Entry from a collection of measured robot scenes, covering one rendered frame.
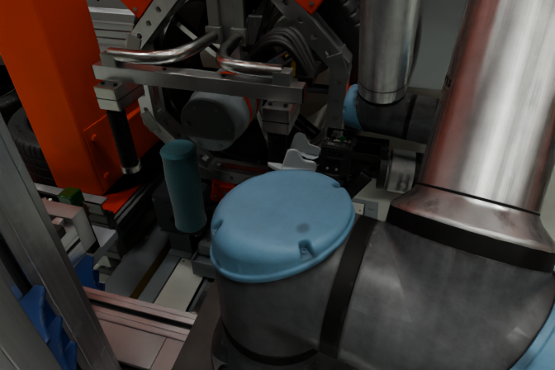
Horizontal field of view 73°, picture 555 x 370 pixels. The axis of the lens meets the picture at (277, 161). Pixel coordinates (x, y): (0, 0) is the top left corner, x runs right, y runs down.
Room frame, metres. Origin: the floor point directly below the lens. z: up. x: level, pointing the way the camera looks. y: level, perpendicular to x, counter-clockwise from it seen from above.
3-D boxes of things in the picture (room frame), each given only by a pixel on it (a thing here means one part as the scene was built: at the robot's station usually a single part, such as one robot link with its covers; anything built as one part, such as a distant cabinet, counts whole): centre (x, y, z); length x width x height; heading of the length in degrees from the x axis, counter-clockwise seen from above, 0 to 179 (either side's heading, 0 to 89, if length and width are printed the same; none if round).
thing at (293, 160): (0.56, -0.03, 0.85); 0.09 x 0.03 x 0.06; 83
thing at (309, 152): (0.61, -0.04, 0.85); 0.09 x 0.03 x 0.06; 66
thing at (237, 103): (0.79, 0.12, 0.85); 0.21 x 0.14 x 0.14; 165
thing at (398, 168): (0.53, -0.21, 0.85); 0.08 x 0.05 x 0.08; 165
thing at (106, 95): (0.71, 0.32, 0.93); 0.09 x 0.05 x 0.05; 165
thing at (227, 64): (0.72, 0.04, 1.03); 0.19 x 0.18 x 0.11; 165
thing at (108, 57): (0.77, 0.23, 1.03); 0.19 x 0.18 x 0.11; 165
